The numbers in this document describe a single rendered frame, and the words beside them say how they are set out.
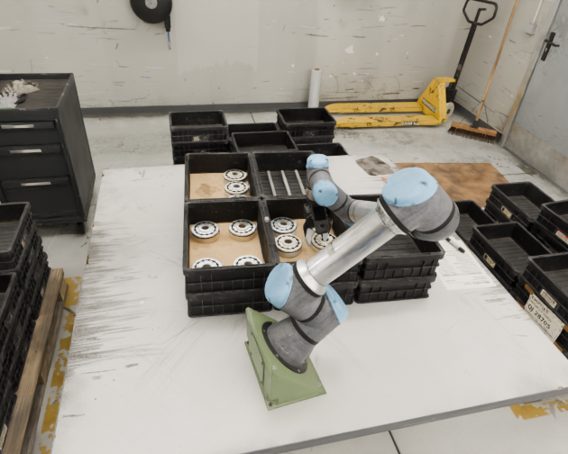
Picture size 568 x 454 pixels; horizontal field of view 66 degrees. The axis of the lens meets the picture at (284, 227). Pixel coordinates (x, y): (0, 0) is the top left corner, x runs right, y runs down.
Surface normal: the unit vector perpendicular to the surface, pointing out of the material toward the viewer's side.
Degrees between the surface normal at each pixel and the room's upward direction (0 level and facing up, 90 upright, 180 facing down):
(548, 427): 0
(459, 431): 0
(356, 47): 90
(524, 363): 0
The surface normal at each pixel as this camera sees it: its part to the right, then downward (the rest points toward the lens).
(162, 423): 0.06, -0.80
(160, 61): 0.23, 0.59
